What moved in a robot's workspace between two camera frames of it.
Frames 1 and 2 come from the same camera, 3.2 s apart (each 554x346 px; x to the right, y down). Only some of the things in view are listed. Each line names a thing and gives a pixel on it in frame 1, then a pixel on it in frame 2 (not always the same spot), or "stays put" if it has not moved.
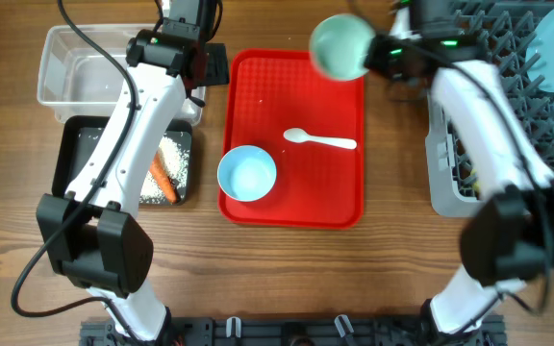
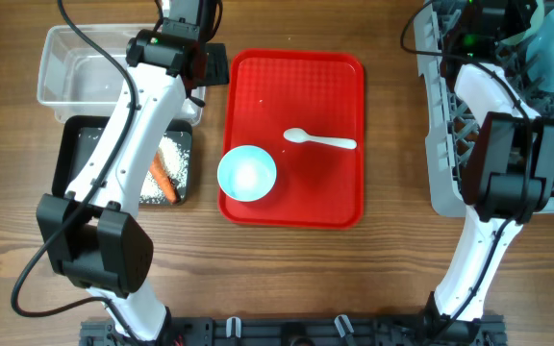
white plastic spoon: [300, 135] stays put
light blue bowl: [246, 173] stays put
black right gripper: [373, 52] to [521, 14]
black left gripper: [219, 75] stays put
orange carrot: [160, 171] stays put
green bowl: [338, 47] to [535, 24]
